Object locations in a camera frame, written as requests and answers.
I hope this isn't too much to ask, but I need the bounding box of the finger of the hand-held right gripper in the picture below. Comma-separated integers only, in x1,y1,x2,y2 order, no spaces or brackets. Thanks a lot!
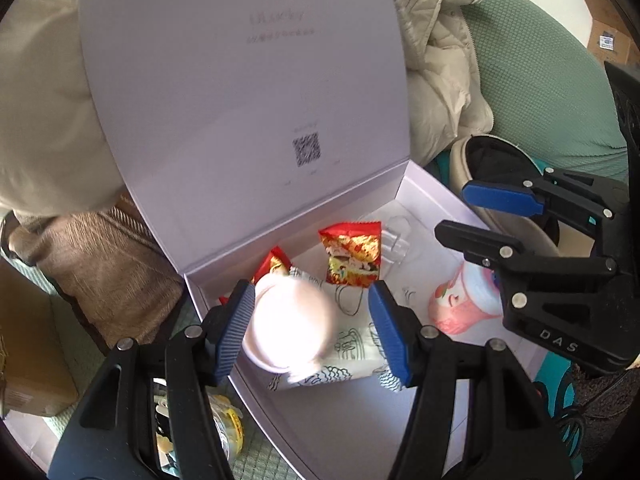
462,167,631,263
435,220,621,312

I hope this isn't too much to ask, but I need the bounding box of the white round lidded cup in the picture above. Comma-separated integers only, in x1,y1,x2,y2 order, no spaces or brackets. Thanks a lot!
241,272,335,376

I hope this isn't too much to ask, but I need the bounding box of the green quilted sofa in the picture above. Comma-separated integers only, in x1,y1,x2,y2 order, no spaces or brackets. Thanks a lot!
0,0,640,480

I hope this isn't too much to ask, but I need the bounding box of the red yellow snack packet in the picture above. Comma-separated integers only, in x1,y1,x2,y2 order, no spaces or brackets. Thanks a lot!
318,221,383,288

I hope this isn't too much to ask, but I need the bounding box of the pink printed cup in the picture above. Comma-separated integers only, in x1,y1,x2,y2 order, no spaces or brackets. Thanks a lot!
427,260,501,336

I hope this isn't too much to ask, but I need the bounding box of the brown woven bag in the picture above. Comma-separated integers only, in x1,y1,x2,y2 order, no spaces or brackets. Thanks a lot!
2,195,188,356

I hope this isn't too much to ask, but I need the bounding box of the labelled cardboard box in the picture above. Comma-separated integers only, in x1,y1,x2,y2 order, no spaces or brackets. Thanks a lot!
580,0,640,66

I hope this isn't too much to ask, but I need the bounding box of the clear plastic holder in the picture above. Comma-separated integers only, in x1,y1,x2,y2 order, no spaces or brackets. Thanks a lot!
380,215,416,267

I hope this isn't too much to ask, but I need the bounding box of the small red snack packet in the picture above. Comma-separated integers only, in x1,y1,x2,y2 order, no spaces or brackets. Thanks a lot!
250,246,293,286

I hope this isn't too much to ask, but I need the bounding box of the brown cardboard box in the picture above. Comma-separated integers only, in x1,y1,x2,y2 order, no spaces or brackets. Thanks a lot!
0,260,81,418

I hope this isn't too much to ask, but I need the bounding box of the white gift box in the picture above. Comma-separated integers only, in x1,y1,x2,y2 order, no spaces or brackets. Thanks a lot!
77,0,551,480

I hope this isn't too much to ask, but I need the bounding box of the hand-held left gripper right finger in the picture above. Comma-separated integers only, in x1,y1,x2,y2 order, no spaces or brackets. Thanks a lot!
368,280,576,480

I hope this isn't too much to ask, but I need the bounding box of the beige down jacket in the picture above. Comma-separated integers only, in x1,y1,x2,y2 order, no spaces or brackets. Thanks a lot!
0,0,493,221

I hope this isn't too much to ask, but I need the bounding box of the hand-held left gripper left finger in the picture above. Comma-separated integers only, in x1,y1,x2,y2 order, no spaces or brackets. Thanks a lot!
47,279,257,480

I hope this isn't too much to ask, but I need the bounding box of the dark patterned cloth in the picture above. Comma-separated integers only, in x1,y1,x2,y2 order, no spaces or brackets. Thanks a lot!
565,360,640,461

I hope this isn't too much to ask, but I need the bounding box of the printed round tin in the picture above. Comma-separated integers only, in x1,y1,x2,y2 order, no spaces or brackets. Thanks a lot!
150,390,246,476

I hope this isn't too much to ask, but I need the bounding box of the white line-drawing packet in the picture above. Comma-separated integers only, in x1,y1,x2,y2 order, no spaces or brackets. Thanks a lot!
267,267,406,393

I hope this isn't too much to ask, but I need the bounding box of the beige slipper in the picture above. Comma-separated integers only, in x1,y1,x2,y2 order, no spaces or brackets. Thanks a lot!
450,135,561,261

